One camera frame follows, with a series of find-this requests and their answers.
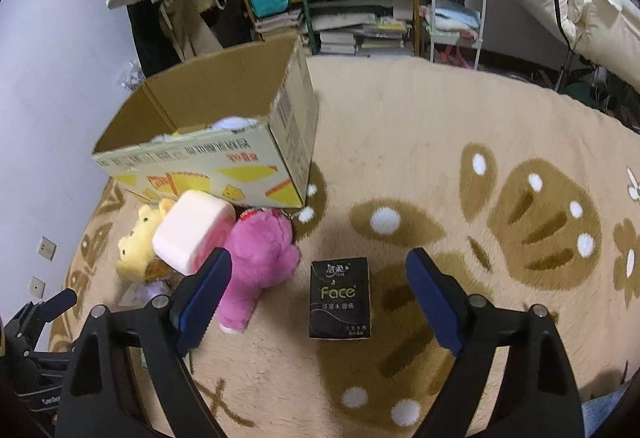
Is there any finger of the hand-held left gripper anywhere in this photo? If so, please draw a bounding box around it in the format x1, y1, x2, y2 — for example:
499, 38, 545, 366
27, 288, 79, 325

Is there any crumpled clear plastic bag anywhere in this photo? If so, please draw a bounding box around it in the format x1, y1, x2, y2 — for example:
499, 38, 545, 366
118, 60, 147, 92

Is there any clear plastic snack bag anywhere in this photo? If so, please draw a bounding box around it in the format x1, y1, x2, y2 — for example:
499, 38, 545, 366
118, 261, 188, 310

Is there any pink plush bear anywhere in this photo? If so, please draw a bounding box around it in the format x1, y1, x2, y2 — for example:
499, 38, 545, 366
218, 208, 302, 334

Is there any printed cardboard box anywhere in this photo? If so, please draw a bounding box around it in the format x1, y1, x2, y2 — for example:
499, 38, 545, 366
91, 34, 320, 209

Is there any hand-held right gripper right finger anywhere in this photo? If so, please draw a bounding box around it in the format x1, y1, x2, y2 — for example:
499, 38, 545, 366
405, 247, 586, 438

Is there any white metal cart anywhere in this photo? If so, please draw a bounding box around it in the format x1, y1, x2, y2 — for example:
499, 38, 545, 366
424, 0, 491, 70

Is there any black hanging coat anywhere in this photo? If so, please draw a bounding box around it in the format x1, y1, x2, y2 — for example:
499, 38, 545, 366
125, 0, 257, 79

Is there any person's blue jeans leg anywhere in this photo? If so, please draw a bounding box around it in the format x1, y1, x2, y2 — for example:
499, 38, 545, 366
581, 379, 635, 438

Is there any beige tote bag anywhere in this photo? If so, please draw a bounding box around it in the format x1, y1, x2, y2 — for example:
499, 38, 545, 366
159, 0, 227, 64

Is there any beige patterned fluffy blanket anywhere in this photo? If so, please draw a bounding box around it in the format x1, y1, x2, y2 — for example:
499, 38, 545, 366
47, 54, 640, 438

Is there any pink white roll cake toy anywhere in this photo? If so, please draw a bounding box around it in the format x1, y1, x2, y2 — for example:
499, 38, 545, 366
151, 189, 237, 276

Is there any stack of books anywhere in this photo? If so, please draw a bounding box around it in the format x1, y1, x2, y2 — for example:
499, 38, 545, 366
251, 0, 417, 58

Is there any yellow plush bear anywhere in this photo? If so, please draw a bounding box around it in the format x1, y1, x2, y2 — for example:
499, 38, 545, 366
116, 199, 177, 281

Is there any black tissue pack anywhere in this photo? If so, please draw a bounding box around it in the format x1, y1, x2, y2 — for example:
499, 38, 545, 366
308, 257, 371, 340

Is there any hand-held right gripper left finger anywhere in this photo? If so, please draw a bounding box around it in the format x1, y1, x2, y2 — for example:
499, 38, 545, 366
54, 247, 234, 438

